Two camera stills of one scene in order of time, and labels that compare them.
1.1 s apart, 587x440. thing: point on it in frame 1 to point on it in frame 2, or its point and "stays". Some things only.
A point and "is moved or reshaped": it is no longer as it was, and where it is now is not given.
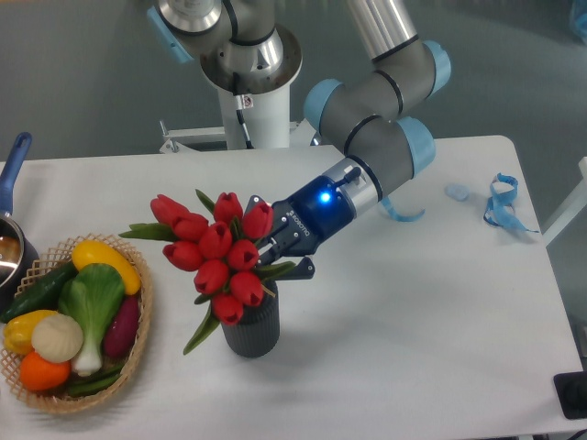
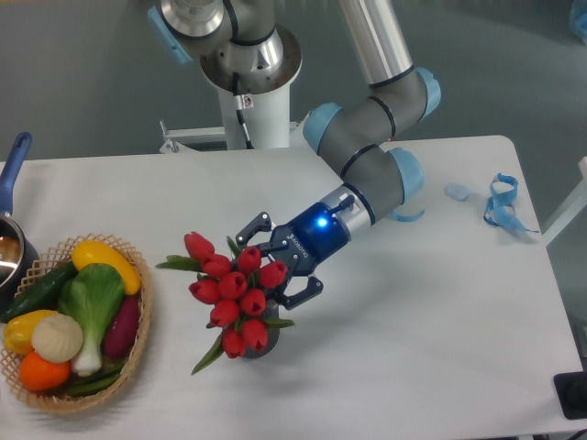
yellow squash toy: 93,252 stays
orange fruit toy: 39,374 stays
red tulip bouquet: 219,245 is moved or reshaped
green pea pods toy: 94,381 stays
